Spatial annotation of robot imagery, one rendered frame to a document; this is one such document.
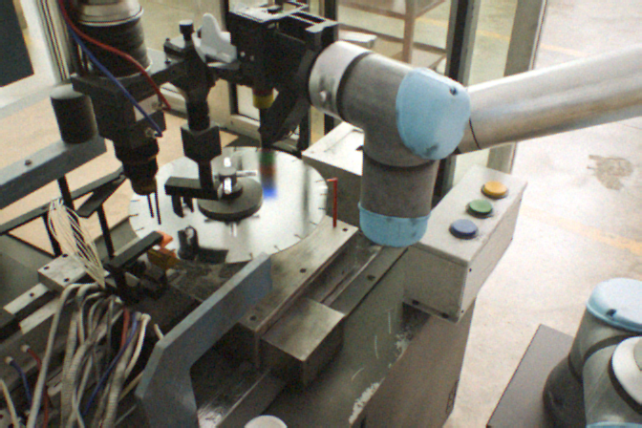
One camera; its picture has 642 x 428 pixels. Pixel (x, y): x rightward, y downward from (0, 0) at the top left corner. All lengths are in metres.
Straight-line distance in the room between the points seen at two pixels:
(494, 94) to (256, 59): 0.26
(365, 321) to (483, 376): 0.98
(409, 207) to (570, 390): 0.46
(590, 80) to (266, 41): 0.34
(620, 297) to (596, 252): 1.71
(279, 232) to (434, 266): 0.27
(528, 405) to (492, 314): 1.21
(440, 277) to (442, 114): 0.55
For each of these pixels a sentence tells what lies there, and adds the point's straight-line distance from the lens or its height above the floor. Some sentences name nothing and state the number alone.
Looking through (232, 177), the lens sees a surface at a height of 1.00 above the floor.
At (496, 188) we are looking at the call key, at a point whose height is 0.91.
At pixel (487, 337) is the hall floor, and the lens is 2.16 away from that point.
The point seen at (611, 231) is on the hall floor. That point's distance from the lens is 2.76.
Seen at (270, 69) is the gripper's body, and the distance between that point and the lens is 0.69.
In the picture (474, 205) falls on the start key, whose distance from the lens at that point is 1.13.
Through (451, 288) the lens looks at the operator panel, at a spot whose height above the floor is 0.82.
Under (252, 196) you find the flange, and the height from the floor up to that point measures 0.96.
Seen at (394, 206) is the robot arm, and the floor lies 1.18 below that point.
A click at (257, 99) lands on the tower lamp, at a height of 0.99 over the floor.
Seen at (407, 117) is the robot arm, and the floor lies 1.29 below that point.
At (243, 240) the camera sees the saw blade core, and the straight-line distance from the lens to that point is 0.96.
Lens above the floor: 1.55
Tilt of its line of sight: 37 degrees down
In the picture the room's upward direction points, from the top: straight up
